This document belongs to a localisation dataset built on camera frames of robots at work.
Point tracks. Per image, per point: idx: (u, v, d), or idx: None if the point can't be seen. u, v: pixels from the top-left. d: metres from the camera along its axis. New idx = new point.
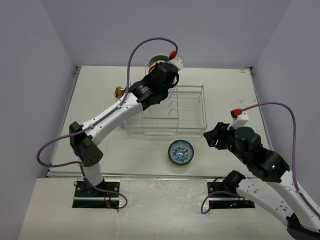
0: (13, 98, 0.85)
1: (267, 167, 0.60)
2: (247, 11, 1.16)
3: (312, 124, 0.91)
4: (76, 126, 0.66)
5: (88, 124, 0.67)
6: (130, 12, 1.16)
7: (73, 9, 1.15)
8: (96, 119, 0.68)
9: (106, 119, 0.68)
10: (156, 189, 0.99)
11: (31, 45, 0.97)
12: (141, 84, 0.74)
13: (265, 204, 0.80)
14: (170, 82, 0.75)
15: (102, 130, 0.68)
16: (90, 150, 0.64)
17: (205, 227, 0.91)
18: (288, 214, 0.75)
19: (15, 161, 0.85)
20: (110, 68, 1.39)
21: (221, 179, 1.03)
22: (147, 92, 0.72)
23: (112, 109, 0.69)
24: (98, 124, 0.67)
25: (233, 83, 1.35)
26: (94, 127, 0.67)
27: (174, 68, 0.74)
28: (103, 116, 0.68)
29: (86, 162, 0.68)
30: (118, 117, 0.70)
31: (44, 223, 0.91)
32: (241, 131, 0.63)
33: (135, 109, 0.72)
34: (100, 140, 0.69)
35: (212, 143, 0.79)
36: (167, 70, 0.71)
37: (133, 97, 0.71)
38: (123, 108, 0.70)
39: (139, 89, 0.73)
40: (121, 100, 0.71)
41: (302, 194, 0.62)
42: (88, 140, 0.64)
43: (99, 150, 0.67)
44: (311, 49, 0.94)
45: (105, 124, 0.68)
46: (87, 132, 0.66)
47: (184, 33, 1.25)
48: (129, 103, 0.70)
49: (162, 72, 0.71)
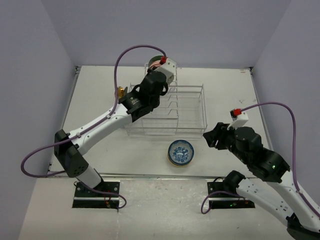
0: (13, 98, 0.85)
1: (267, 167, 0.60)
2: (247, 11, 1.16)
3: (312, 124, 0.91)
4: (62, 133, 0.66)
5: (76, 132, 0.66)
6: (130, 12, 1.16)
7: (72, 9, 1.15)
8: (84, 128, 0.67)
9: (94, 129, 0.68)
10: (156, 189, 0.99)
11: (30, 44, 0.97)
12: (131, 96, 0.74)
13: (264, 204, 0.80)
14: (159, 93, 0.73)
15: (89, 140, 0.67)
16: (75, 160, 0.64)
17: (205, 227, 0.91)
18: (288, 214, 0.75)
19: (15, 161, 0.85)
20: (110, 68, 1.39)
21: (221, 179, 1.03)
22: (136, 104, 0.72)
23: (101, 119, 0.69)
24: (85, 133, 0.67)
25: (234, 83, 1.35)
26: (81, 136, 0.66)
27: (163, 78, 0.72)
28: (91, 125, 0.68)
29: (70, 172, 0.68)
30: (107, 127, 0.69)
31: (44, 223, 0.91)
32: (242, 131, 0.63)
33: (125, 120, 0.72)
34: (87, 149, 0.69)
35: (212, 143, 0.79)
36: (154, 82, 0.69)
37: (123, 108, 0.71)
38: (113, 119, 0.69)
39: (129, 100, 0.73)
40: (111, 110, 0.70)
41: (303, 194, 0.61)
42: (73, 150, 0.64)
43: (84, 159, 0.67)
44: (311, 49, 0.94)
45: (93, 133, 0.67)
46: (74, 141, 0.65)
47: (184, 32, 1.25)
48: (120, 114, 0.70)
49: (149, 84, 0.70)
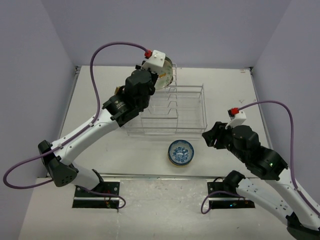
0: (13, 98, 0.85)
1: (265, 165, 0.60)
2: (247, 11, 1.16)
3: (312, 124, 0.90)
4: (44, 145, 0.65)
5: (57, 143, 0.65)
6: (130, 12, 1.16)
7: (73, 10, 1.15)
8: (67, 138, 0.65)
9: (76, 139, 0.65)
10: (156, 189, 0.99)
11: (30, 44, 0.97)
12: (117, 99, 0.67)
13: (264, 204, 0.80)
14: (146, 94, 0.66)
15: (72, 150, 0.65)
16: (58, 171, 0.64)
17: (205, 227, 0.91)
18: (288, 212, 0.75)
19: (15, 161, 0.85)
20: (110, 68, 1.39)
21: (221, 179, 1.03)
22: (121, 108, 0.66)
23: (83, 128, 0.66)
24: (67, 144, 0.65)
25: (233, 83, 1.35)
26: (63, 147, 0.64)
27: (147, 78, 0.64)
28: (73, 135, 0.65)
29: (57, 182, 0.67)
30: (90, 135, 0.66)
31: (44, 223, 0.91)
32: (240, 130, 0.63)
33: (109, 126, 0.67)
34: (72, 159, 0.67)
35: (211, 142, 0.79)
36: (137, 84, 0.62)
37: (106, 114, 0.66)
38: (96, 126, 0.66)
39: (113, 104, 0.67)
40: (94, 117, 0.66)
41: (301, 192, 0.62)
42: (56, 162, 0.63)
43: (69, 169, 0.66)
44: (311, 48, 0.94)
45: (75, 144, 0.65)
46: (56, 153, 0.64)
47: (184, 32, 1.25)
48: (103, 121, 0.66)
49: (131, 87, 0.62)
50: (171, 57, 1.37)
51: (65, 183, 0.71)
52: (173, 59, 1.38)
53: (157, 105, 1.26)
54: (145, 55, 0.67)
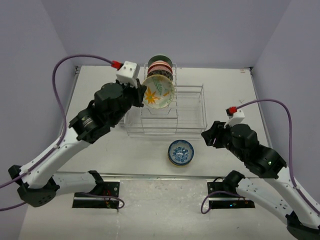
0: (13, 97, 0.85)
1: (264, 163, 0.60)
2: (247, 11, 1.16)
3: (313, 123, 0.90)
4: (16, 168, 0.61)
5: (25, 168, 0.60)
6: (130, 12, 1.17)
7: (72, 10, 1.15)
8: (34, 162, 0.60)
9: (43, 163, 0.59)
10: (156, 189, 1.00)
11: (30, 44, 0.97)
12: (83, 114, 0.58)
13: (264, 203, 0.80)
14: (118, 109, 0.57)
15: (40, 175, 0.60)
16: (33, 195, 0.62)
17: (205, 227, 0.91)
18: (288, 212, 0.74)
19: (15, 161, 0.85)
20: (110, 68, 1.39)
21: (221, 179, 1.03)
22: (88, 125, 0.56)
23: (49, 150, 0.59)
24: (34, 169, 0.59)
25: (234, 83, 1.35)
26: (30, 173, 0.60)
27: (119, 91, 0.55)
28: (39, 159, 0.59)
29: (34, 203, 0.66)
30: (57, 158, 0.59)
31: (44, 223, 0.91)
32: (239, 128, 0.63)
33: (79, 146, 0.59)
34: (43, 182, 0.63)
35: (210, 142, 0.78)
36: (106, 98, 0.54)
37: (73, 133, 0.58)
38: (62, 148, 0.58)
39: (81, 121, 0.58)
40: (60, 138, 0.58)
41: (300, 190, 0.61)
42: (24, 189, 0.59)
43: (43, 191, 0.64)
44: (311, 47, 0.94)
45: (42, 169, 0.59)
46: (24, 179, 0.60)
47: (184, 32, 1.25)
48: (69, 142, 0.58)
49: (100, 101, 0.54)
50: (171, 57, 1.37)
51: (44, 203, 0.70)
52: (173, 59, 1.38)
53: None
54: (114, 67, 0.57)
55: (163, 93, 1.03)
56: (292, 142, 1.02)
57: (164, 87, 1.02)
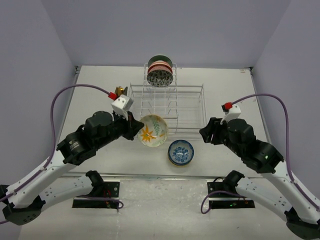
0: (12, 97, 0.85)
1: (260, 157, 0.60)
2: (247, 10, 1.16)
3: (313, 123, 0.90)
4: (4, 188, 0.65)
5: (12, 188, 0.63)
6: (130, 12, 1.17)
7: (72, 9, 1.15)
8: (20, 183, 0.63)
9: (29, 184, 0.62)
10: (156, 189, 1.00)
11: (30, 44, 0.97)
12: (71, 138, 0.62)
13: (264, 201, 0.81)
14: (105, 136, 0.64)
15: (26, 195, 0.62)
16: (15, 215, 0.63)
17: (205, 227, 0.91)
18: (287, 208, 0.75)
19: (15, 161, 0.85)
20: (110, 68, 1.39)
21: (221, 179, 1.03)
22: (76, 148, 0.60)
23: (37, 172, 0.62)
24: (21, 189, 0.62)
25: (233, 82, 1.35)
26: (17, 193, 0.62)
27: (107, 120, 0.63)
28: (26, 180, 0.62)
29: (19, 221, 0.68)
30: (43, 181, 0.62)
31: (45, 223, 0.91)
32: (235, 124, 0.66)
33: (65, 169, 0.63)
34: (29, 202, 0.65)
35: (207, 139, 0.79)
36: (97, 124, 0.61)
37: (60, 156, 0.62)
38: (48, 170, 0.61)
39: (68, 144, 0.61)
40: (47, 160, 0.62)
41: (297, 184, 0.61)
42: (8, 209, 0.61)
43: (28, 211, 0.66)
44: (311, 47, 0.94)
45: (27, 190, 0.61)
46: (10, 198, 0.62)
47: (184, 32, 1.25)
48: (56, 164, 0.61)
49: (91, 127, 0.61)
50: (171, 58, 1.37)
51: (29, 220, 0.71)
52: (173, 59, 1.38)
53: (157, 105, 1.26)
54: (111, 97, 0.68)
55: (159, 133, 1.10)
56: (293, 142, 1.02)
57: (161, 129, 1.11)
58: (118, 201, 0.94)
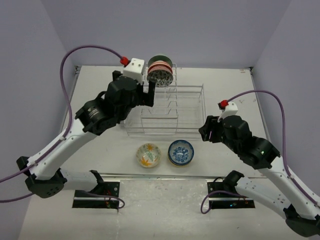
0: (13, 97, 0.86)
1: (256, 152, 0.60)
2: (247, 11, 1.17)
3: (313, 123, 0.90)
4: (24, 161, 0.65)
5: (33, 159, 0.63)
6: (130, 13, 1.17)
7: (73, 10, 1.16)
8: (41, 154, 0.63)
9: (49, 155, 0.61)
10: (156, 189, 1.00)
11: (30, 44, 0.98)
12: (90, 105, 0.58)
13: (262, 199, 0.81)
14: (128, 102, 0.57)
15: (47, 166, 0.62)
16: (37, 187, 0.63)
17: (205, 227, 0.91)
18: (285, 205, 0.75)
19: (14, 160, 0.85)
20: (110, 68, 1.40)
21: (221, 179, 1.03)
22: (96, 116, 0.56)
23: (56, 142, 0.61)
24: (42, 160, 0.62)
25: (233, 82, 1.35)
26: (38, 164, 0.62)
27: (131, 85, 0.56)
28: (46, 151, 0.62)
29: (44, 194, 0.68)
30: (63, 151, 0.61)
31: (45, 222, 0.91)
32: (229, 119, 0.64)
33: (84, 138, 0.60)
34: (51, 173, 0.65)
35: (205, 136, 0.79)
36: (119, 89, 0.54)
37: (79, 124, 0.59)
38: (68, 140, 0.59)
39: (87, 112, 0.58)
40: (66, 130, 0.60)
41: (294, 180, 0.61)
42: (31, 179, 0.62)
43: (48, 183, 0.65)
44: (311, 47, 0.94)
45: (48, 160, 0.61)
46: (32, 169, 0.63)
47: (184, 33, 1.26)
48: (75, 133, 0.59)
49: (112, 92, 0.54)
50: (171, 58, 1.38)
51: (52, 194, 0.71)
52: (173, 59, 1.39)
53: (157, 105, 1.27)
54: (123, 63, 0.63)
55: (154, 159, 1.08)
56: (293, 142, 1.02)
57: (154, 155, 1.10)
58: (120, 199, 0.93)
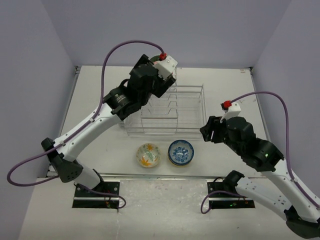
0: (13, 97, 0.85)
1: (260, 155, 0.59)
2: (247, 11, 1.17)
3: (313, 123, 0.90)
4: (48, 142, 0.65)
5: (60, 140, 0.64)
6: (130, 13, 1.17)
7: (73, 10, 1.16)
8: (68, 135, 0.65)
9: (78, 135, 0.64)
10: (156, 189, 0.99)
11: (30, 44, 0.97)
12: (116, 92, 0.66)
13: (263, 200, 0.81)
14: (149, 88, 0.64)
15: (75, 146, 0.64)
16: (64, 167, 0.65)
17: (205, 227, 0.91)
18: (286, 207, 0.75)
19: (14, 161, 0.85)
20: (110, 68, 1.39)
21: (221, 179, 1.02)
22: (122, 101, 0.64)
23: (85, 123, 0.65)
24: (70, 140, 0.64)
25: (233, 82, 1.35)
26: (65, 144, 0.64)
27: (153, 72, 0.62)
28: (74, 131, 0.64)
29: (63, 176, 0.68)
30: (92, 131, 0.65)
31: (45, 222, 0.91)
32: (234, 121, 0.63)
33: (111, 121, 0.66)
34: (75, 155, 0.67)
35: (207, 137, 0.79)
36: (142, 76, 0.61)
37: (107, 108, 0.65)
38: (97, 121, 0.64)
39: (114, 97, 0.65)
40: (95, 112, 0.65)
41: (297, 183, 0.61)
42: (59, 158, 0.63)
43: (73, 165, 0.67)
44: (311, 47, 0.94)
45: (77, 140, 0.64)
46: (59, 150, 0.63)
47: (184, 33, 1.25)
48: (104, 115, 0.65)
49: (136, 79, 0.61)
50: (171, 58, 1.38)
51: (72, 178, 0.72)
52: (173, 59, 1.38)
53: (157, 105, 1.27)
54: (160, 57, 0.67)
55: (154, 159, 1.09)
56: (293, 142, 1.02)
57: (154, 155, 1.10)
58: (123, 198, 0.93)
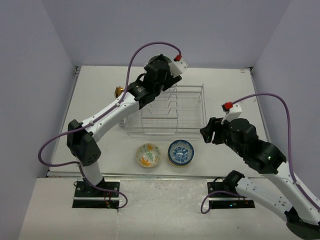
0: (13, 97, 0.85)
1: (263, 157, 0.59)
2: (247, 11, 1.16)
3: (313, 123, 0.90)
4: (75, 123, 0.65)
5: (88, 120, 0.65)
6: (130, 13, 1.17)
7: (73, 10, 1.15)
8: (96, 116, 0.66)
9: (106, 116, 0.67)
10: (156, 189, 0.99)
11: (30, 44, 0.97)
12: (136, 84, 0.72)
13: (264, 201, 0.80)
14: (163, 80, 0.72)
15: (102, 127, 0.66)
16: (90, 147, 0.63)
17: (205, 227, 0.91)
18: (287, 208, 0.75)
19: (14, 161, 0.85)
20: (110, 68, 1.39)
21: (221, 179, 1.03)
22: (143, 92, 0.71)
23: (111, 107, 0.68)
24: (98, 121, 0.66)
25: (233, 82, 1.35)
26: (94, 124, 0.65)
27: (165, 66, 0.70)
28: (102, 113, 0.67)
29: (85, 160, 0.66)
30: (117, 115, 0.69)
31: (45, 222, 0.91)
32: (237, 123, 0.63)
33: (132, 108, 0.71)
34: (99, 137, 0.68)
35: (208, 138, 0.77)
36: (158, 69, 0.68)
37: (131, 96, 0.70)
38: (122, 106, 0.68)
39: (135, 88, 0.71)
40: (119, 99, 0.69)
41: (300, 186, 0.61)
42: (89, 136, 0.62)
43: (97, 147, 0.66)
44: (311, 48, 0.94)
45: (105, 121, 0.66)
46: (87, 129, 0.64)
47: (184, 33, 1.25)
48: (128, 101, 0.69)
49: (153, 72, 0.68)
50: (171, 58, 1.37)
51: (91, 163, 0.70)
52: None
53: (157, 105, 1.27)
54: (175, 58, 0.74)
55: (154, 159, 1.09)
56: (293, 142, 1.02)
57: (154, 155, 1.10)
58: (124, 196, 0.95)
